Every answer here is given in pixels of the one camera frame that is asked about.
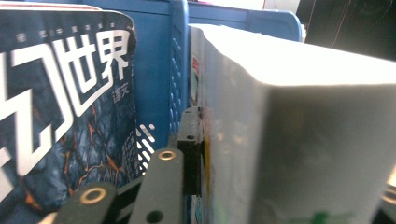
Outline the blue plastic file rack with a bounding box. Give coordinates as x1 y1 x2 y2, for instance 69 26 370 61
27 0 303 175

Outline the dark blue orange cover magazine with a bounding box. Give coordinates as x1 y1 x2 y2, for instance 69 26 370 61
0 7 141 224

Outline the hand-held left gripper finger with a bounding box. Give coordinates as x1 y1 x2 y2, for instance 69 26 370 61
177 106 205 198

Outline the light blue snow scene magazine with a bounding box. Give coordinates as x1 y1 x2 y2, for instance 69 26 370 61
188 22 396 224

